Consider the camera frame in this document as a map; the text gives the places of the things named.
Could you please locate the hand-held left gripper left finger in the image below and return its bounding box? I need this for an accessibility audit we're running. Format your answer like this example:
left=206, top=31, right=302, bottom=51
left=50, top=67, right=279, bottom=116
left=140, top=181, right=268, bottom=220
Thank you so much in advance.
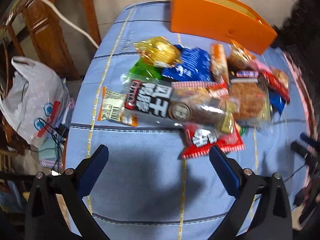
left=25, top=144, right=110, bottom=240

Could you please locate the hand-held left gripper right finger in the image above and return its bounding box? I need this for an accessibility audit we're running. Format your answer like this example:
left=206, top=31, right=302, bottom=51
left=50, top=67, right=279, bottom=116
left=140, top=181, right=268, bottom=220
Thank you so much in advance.
left=209, top=145, right=293, bottom=240

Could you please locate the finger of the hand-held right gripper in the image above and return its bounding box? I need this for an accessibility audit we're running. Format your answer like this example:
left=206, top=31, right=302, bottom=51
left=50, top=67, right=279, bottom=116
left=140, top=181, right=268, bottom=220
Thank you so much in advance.
left=291, top=141, right=317, bottom=160
left=299, top=132, right=320, bottom=152

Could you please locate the red packet white lettering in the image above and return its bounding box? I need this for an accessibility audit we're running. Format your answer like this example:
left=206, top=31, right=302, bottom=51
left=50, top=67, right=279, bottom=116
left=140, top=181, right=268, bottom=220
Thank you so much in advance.
left=181, top=123, right=245, bottom=160

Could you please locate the large blue snack packet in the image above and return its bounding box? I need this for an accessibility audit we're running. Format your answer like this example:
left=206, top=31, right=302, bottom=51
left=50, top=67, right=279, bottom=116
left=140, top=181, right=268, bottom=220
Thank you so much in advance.
left=269, top=90, right=286, bottom=117

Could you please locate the small orange white packet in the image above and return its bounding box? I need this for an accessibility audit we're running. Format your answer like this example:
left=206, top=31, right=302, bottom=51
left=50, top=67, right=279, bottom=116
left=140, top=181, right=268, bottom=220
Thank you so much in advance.
left=97, top=87, right=138, bottom=127

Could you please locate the long red packet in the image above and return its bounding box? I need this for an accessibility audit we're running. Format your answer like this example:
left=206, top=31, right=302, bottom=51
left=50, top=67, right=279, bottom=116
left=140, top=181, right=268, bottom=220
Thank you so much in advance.
left=262, top=69, right=291, bottom=98

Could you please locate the meat floss bread packet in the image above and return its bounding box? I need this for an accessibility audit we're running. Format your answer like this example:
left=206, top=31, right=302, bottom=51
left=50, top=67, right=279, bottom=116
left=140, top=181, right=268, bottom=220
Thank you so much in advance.
left=229, top=79, right=272, bottom=128

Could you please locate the walnut cookie packet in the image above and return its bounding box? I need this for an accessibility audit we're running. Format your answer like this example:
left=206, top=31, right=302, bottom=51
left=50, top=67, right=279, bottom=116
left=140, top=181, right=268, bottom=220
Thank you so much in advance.
left=272, top=68, right=291, bottom=91

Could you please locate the red checked packet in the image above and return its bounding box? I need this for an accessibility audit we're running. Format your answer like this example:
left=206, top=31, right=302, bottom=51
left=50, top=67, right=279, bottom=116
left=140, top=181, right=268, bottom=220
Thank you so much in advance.
left=172, top=81, right=228, bottom=98

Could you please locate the pink snack packet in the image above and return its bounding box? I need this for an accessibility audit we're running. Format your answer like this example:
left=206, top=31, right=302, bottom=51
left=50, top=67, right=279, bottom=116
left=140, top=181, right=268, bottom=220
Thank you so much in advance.
left=252, top=59, right=273, bottom=73

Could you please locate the long black label packet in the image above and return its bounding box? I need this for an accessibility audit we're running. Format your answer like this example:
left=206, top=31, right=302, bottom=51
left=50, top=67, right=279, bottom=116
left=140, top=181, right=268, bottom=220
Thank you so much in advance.
left=123, top=79, right=235, bottom=133

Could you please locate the chocolate bar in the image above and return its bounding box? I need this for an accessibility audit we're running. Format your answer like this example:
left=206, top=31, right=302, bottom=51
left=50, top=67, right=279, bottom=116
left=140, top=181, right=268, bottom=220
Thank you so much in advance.
left=236, top=70, right=260, bottom=79

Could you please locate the orange striped cake packet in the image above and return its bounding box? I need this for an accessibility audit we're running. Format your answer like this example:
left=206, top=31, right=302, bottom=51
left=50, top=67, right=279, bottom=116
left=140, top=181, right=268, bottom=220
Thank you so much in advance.
left=209, top=42, right=230, bottom=83

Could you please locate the blue white print packet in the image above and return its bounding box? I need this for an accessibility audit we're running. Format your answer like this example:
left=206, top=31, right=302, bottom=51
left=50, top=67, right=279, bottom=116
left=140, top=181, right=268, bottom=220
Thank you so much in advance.
left=162, top=44, right=213, bottom=82

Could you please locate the small green packet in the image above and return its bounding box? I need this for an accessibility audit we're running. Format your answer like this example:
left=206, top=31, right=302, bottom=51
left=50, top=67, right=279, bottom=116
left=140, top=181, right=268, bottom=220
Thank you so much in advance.
left=127, top=62, right=163, bottom=81

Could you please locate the clear pastry packet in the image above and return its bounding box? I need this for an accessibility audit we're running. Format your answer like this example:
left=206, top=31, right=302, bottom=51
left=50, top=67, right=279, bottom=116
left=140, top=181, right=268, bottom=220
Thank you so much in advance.
left=227, top=39, right=256, bottom=71

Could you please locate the gold snack packet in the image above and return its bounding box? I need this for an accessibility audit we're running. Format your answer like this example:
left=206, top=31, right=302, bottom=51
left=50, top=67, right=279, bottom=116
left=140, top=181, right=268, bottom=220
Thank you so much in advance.
left=133, top=37, right=182, bottom=68

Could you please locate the orange cardboard box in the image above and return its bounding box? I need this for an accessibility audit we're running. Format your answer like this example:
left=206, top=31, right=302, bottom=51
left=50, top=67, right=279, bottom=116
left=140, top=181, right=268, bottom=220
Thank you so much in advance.
left=169, top=0, right=278, bottom=55

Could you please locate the pink blanket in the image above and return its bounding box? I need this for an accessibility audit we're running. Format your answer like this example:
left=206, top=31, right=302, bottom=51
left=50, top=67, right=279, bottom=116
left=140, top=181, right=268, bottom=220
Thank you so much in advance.
left=282, top=52, right=316, bottom=142

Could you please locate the folded striped cloth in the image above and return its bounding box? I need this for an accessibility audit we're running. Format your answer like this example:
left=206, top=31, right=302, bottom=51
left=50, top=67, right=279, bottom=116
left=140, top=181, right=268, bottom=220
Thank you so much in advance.
left=37, top=137, right=66, bottom=168

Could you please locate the blue checked sheet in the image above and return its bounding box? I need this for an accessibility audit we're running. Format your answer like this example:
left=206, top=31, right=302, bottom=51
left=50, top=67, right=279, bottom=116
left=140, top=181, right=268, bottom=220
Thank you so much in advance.
left=62, top=1, right=315, bottom=240

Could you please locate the white plastic bag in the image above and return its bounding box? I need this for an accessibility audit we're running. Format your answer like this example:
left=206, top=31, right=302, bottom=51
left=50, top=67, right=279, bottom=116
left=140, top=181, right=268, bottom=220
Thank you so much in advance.
left=0, top=56, right=76, bottom=148

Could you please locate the dark carved wooden furniture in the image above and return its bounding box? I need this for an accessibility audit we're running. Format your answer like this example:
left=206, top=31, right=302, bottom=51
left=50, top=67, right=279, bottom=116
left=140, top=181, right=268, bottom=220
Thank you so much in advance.
left=272, top=0, right=320, bottom=137

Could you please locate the carved wooden chair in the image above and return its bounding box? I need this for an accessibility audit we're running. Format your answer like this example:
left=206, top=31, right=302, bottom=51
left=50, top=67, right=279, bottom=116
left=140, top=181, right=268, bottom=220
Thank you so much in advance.
left=4, top=0, right=101, bottom=81

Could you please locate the black cable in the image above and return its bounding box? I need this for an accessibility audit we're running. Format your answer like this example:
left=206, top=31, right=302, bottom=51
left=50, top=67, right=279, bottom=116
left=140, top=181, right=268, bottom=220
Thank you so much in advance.
left=37, top=117, right=69, bottom=173

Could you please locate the white power cable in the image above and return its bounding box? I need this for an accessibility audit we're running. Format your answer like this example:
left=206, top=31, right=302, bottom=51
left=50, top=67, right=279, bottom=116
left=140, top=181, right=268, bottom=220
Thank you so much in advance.
left=32, top=0, right=100, bottom=48

